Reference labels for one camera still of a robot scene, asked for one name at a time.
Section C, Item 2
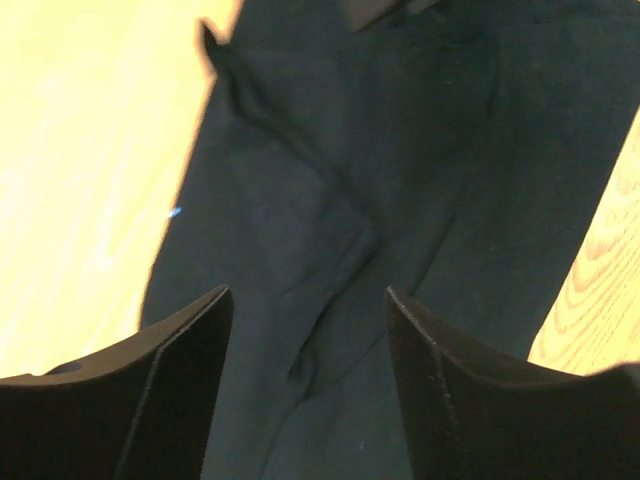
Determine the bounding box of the black t shirt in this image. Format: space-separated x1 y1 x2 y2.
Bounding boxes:
141 1 639 479

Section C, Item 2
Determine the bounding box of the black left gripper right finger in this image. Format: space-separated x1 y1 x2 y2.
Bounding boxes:
386 289 639 479

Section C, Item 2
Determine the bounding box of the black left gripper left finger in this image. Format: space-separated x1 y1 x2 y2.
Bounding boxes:
1 287 233 480

